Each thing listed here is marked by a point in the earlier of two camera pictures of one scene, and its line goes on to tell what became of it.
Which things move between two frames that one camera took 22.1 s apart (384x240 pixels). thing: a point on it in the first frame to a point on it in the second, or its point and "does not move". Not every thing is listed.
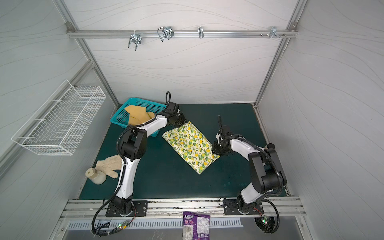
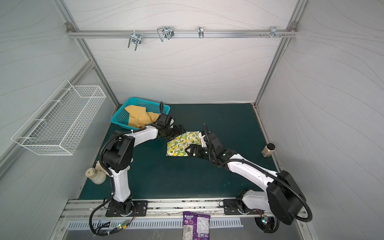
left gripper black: [183, 121] to [176, 132]
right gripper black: [219, 147] to [207, 145]
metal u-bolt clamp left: [136, 38] does not move
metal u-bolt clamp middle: [166, 31] does not move
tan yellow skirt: [138, 115] does not move
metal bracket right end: [273, 32] does not move
